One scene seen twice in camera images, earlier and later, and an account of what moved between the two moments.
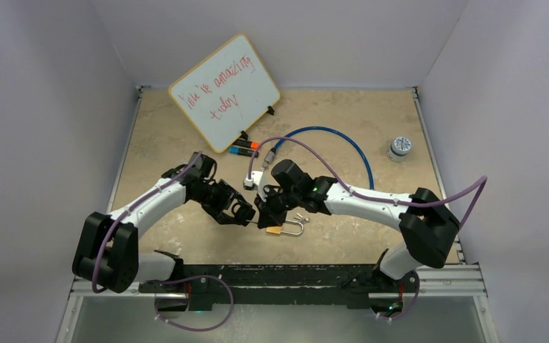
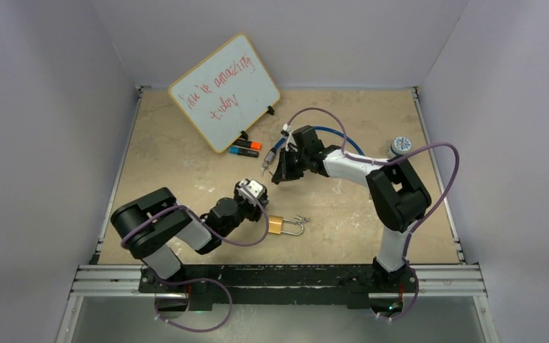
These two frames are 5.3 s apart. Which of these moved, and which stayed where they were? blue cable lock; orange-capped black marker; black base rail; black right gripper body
Moved: black right gripper body
Stayed: black base rail; orange-capped black marker; blue cable lock
